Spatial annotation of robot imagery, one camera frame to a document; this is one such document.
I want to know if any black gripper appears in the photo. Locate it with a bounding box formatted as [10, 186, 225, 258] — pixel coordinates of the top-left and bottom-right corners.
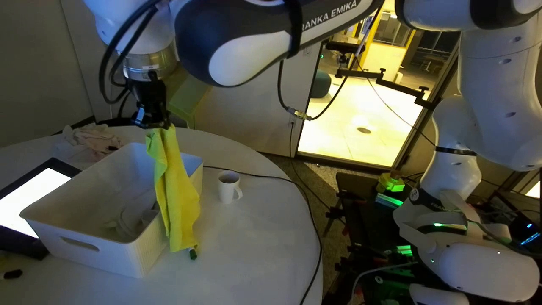
[130, 75, 172, 128]

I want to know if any bright yellow towel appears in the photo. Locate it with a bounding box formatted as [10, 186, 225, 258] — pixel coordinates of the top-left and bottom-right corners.
[144, 123, 203, 253]

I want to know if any white mug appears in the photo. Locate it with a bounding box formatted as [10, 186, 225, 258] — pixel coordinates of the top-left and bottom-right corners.
[216, 169, 244, 206]

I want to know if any white plastic basket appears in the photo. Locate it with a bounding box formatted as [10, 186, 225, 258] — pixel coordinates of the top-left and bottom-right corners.
[20, 140, 205, 279]

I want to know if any pink crumpled cloth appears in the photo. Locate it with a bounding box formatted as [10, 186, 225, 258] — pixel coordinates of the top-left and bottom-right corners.
[61, 121, 128, 159]

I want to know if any dark green round object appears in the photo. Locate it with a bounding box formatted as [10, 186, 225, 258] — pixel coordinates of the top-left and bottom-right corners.
[310, 69, 333, 99]

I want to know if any black equipment cart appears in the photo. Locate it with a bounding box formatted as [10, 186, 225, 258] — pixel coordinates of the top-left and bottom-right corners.
[323, 167, 437, 305]

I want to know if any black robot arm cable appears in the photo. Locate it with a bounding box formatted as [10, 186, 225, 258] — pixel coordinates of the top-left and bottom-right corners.
[98, 0, 371, 123]

